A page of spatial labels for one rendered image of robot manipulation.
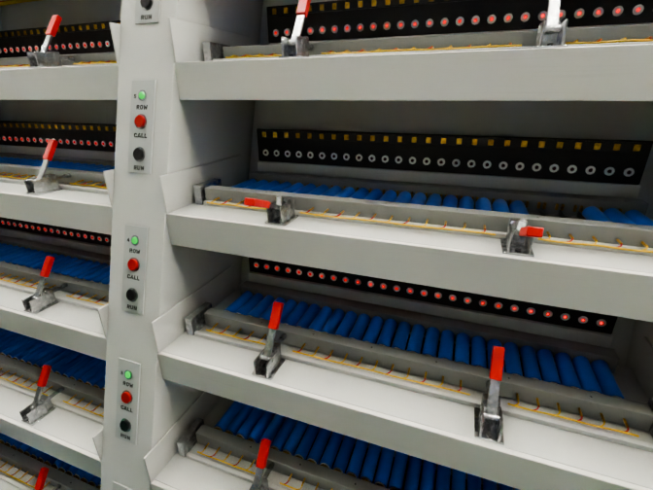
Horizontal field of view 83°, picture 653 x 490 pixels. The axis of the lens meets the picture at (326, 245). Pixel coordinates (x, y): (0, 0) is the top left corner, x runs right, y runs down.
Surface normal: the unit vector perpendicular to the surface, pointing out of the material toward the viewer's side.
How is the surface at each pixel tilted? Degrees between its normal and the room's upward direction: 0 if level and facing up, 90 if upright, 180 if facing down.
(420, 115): 90
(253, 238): 108
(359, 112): 90
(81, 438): 18
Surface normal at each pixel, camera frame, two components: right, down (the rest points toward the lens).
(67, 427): 0.00, -0.92
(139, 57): -0.33, 0.06
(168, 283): 0.94, 0.13
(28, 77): -0.35, 0.36
